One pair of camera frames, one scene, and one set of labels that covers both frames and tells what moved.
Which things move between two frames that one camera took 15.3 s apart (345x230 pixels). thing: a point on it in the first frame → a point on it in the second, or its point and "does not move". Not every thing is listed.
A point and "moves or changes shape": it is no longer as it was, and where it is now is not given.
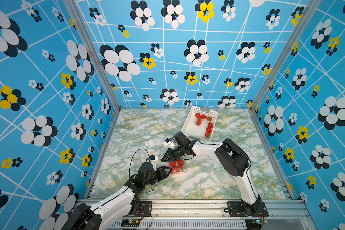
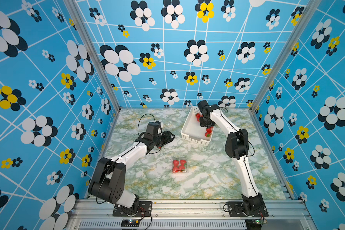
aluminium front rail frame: (280, 214) does not move
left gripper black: (164, 171) → (167, 137)
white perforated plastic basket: (201, 123) does not move
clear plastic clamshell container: (178, 166) does not move
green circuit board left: (130, 223) does not move
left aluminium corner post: (94, 51) does not move
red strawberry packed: (180, 162) moves or changes shape
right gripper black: (169, 159) → (202, 124)
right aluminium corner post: (311, 7) does not move
